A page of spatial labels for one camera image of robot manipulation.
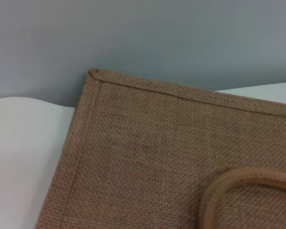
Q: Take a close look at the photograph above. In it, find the brown burlap handbag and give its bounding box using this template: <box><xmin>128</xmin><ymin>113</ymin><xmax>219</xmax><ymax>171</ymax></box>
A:
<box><xmin>35</xmin><ymin>68</ymin><xmax>286</xmax><ymax>229</ymax></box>

